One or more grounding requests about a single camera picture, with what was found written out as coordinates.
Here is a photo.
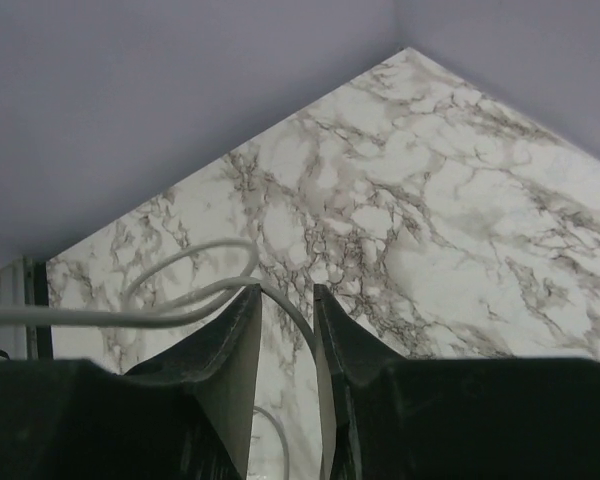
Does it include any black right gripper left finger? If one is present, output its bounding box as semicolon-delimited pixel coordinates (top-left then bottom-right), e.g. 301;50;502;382
0;286;262;479

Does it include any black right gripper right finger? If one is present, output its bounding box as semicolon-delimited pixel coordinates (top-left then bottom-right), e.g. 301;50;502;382
313;285;600;479

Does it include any grey headphone cable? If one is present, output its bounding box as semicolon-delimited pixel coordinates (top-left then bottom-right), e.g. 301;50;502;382
0;237;337;480

